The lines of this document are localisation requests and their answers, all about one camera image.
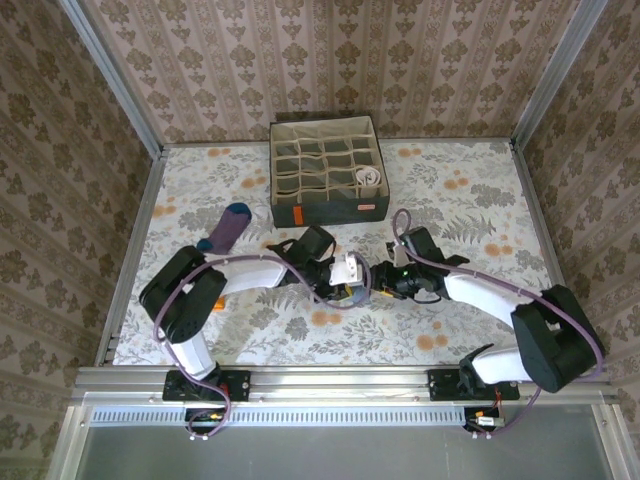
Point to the white sock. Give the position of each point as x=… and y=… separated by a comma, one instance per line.
x=367, y=177

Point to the grey metal panel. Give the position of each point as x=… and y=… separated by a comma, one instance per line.
x=325, y=455

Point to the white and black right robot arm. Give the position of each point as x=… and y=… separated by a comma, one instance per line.
x=550, y=340

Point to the black connector board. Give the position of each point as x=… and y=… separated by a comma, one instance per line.
x=485, y=420
x=205, y=417

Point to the aluminium table side rail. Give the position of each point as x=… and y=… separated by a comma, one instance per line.
x=131, y=260
x=550, y=225

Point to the floral tablecloth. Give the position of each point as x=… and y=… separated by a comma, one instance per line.
x=350, y=345

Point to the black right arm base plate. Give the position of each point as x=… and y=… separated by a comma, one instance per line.
x=442, y=385

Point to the short aluminium frame post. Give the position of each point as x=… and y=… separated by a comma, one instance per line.
x=67, y=445
x=617, y=445

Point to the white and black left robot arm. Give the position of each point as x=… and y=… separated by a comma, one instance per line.
x=192, y=355

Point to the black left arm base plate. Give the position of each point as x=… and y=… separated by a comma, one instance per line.
x=240, y=385

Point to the aluminium mounting rail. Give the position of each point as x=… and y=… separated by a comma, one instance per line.
x=325, y=382

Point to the purple sock with orange cuff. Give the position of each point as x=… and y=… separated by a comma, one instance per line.
x=230, y=225

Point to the grey fabric sock organizer box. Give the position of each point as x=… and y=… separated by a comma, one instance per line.
x=330, y=212

